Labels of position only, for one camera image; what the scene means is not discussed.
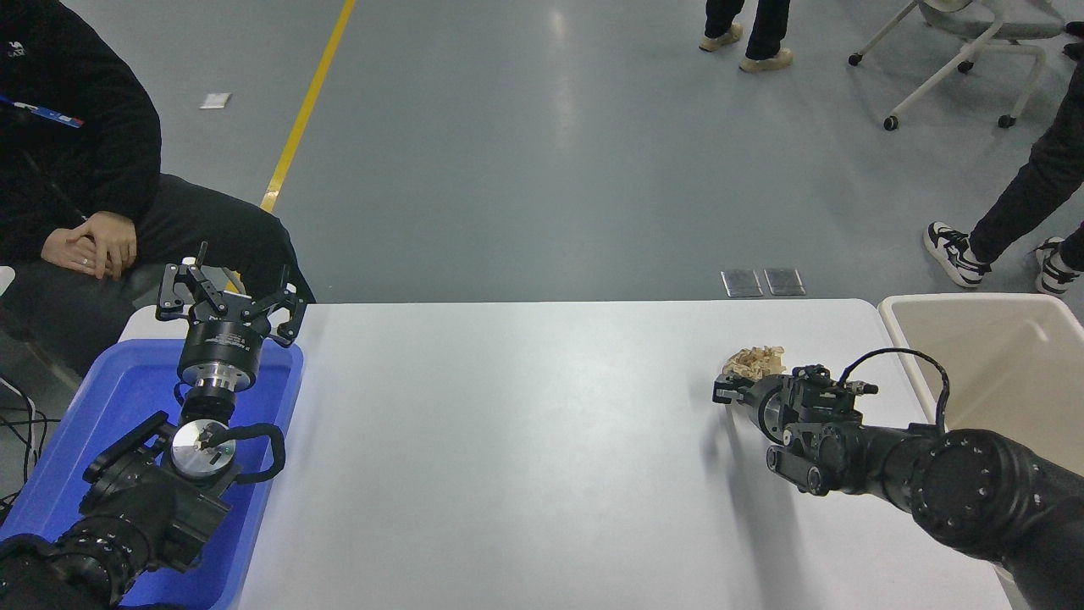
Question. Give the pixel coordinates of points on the person's hand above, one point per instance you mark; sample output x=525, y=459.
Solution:
x=63, y=250
x=114, y=237

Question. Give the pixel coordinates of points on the standing person with white sneakers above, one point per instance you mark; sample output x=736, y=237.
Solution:
x=1025, y=195

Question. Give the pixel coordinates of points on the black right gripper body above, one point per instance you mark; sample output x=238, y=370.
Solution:
x=756, y=398

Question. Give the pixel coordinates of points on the white wheeled chair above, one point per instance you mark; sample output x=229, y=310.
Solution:
x=982, y=25

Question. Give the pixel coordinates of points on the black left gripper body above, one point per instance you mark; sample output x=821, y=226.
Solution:
x=222, y=343

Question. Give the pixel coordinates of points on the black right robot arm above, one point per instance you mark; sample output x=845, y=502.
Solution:
x=957, y=483

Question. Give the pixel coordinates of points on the seated person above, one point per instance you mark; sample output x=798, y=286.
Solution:
x=68, y=161

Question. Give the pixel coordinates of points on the tan paper ball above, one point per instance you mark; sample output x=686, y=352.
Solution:
x=754, y=362

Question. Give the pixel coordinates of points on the standing person with tan shoes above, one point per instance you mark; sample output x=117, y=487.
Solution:
x=766, y=34

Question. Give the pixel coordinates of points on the silver floor plate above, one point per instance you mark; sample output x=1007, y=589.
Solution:
x=741, y=283
x=784, y=281

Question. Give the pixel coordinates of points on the large pale plastic bin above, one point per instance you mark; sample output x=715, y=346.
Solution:
x=999, y=347

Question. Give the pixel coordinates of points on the blue plastic tray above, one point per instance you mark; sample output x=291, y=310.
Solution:
x=127, y=390

